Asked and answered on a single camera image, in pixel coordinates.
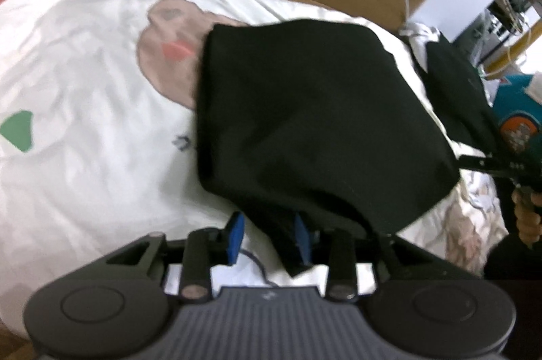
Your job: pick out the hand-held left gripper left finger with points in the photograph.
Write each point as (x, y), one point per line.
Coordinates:
(235, 237)

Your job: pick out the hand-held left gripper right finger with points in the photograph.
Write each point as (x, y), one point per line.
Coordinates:
(302, 241)

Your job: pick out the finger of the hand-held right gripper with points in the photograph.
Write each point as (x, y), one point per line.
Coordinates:
(482, 164)

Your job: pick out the black pants patterned side stripes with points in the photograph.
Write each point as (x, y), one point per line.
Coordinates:
(317, 110)

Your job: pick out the person's right hand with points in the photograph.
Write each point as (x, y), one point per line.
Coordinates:
(529, 216)

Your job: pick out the teal printed bag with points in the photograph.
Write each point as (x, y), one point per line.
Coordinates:
(514, 106)

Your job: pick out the folded black garment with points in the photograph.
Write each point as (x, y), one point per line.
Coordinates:
(457, 89)

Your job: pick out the white cloth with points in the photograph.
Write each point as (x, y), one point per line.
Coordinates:
(419, 38)

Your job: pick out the bear printed blanket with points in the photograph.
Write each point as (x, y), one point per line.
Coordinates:
(84, 89)

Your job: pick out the yellow metal frame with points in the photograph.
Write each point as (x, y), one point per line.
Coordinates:
(508, 51)

